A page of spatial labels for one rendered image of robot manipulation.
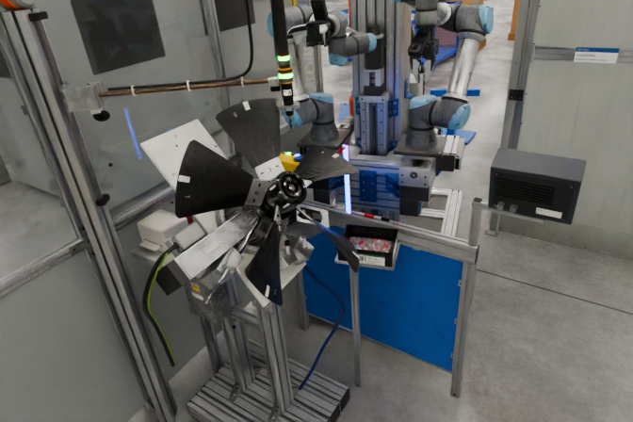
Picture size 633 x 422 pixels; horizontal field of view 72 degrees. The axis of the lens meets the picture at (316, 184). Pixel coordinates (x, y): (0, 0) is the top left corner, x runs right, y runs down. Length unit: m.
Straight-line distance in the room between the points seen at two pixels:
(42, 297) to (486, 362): 2.01
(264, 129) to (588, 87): 2.02
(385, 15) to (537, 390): 1.89
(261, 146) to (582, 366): 1.92
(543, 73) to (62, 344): 2.77
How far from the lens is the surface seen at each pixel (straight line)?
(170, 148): 1.60
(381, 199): 2.26
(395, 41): 2.19
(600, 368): 2.67
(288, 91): 1.37
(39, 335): 1.93
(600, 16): 2.88
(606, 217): 3.26
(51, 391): 2.08
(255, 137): 1.49
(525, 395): 2.44
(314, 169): 1.57
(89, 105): 1.50
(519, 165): 1.53
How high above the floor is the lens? 1.87
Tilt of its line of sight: 28 degrees down
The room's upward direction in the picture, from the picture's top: 5 degrees counter-clockwise
